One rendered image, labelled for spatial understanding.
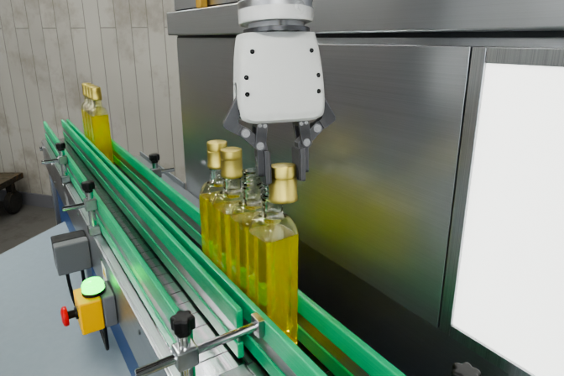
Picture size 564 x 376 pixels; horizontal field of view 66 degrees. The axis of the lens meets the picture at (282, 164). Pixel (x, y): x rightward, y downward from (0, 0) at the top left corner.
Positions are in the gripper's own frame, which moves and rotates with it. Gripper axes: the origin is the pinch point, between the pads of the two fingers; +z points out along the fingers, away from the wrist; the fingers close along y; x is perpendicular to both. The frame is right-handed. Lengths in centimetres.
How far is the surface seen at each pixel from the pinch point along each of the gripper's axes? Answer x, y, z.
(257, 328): -3.1, 3.5, 22.5
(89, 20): -326, 61, -63
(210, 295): -15.1, 8.4, 22.6
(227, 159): -16.5, 4.1, 1.7
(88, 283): -40, 30, 29
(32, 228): -333, 123, 99
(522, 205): 15.4, -20.3, 3.3
